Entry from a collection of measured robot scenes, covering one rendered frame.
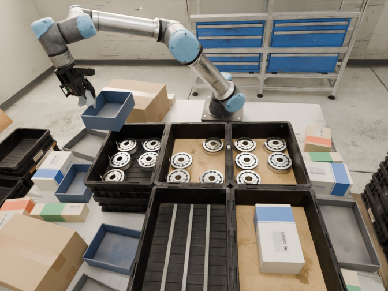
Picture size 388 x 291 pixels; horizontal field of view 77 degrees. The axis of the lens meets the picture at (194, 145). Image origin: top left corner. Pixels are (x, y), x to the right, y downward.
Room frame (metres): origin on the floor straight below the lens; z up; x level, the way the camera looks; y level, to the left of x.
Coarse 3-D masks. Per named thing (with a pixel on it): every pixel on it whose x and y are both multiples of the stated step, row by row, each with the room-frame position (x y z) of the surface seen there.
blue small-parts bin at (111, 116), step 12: (96, 96) 0.97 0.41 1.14; (108, 96) 1.02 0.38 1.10; (120, 96) 1.00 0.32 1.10; (132, 96) 0.98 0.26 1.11; (96, 108) 0.94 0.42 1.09; (108, 108) 0.97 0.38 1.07; (120, 108) 0.96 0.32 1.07; (132, 108) 0.96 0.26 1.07; (84, 120) 0.83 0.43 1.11; (96, 120) 0.82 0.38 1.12; (108, 120) 0.80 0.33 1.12; (120, 120) 0.83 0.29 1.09
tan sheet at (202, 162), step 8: (176, 144) 0.94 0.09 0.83; (184, 144) 0.93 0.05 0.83; (192, 144) 0.92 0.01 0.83; (200, 144) 0.92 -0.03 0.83; (224, 144) 0.90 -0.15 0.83; (176, 152) 0.88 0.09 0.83; (184, 152) 0.87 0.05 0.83; (192, 152) 0.86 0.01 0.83; (200, 152) 0.86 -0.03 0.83; (224, 152) 0.84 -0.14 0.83; (192, 160) 0.81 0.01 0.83; (200, 160) 0.81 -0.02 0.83; (208, 160) 0.80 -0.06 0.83; (216, 160) 0.80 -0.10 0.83; (224, 160) 0.79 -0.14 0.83; (192, 168) 0.76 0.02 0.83; (200, 168) 0.75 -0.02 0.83; (208, 168) 0.75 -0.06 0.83; (216, 168) 0.74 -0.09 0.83; (224, 168) 0.74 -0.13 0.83; (192, 176) 0.71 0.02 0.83; (200, 176) 0.71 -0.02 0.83; (224, 176) 0.69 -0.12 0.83
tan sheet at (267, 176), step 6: (258, 144) 0.87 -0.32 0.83; (234, 150) 0.85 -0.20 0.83; (258, 150) 0.83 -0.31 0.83; (234, 156) 0.81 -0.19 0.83; (258, 156) 0.79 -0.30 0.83; (264, 156) 0.78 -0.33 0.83; (264, 162) 0.75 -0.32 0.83; (234, 168) 0.73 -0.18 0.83; (258, 168) 0.72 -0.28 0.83; (264, 168) 0.71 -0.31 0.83; (234, 174) 0.70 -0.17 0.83; (258, 174) 0.68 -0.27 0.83; (264, 174) 0.68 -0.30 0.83; (270, 174) 0.67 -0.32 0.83; (276, 174) 0.67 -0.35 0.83; (282, 174) 0.67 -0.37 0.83; (288, 174) 0.66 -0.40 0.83; (234, 180) 0.66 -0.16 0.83; (264, 180) 0.65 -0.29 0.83; (270, 180) 0.64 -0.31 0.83; (276, 180) 0.64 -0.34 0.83; (282, 180) 0.64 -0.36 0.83; (288, 180) 0.63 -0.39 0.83; (294, 180) 0.63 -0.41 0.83
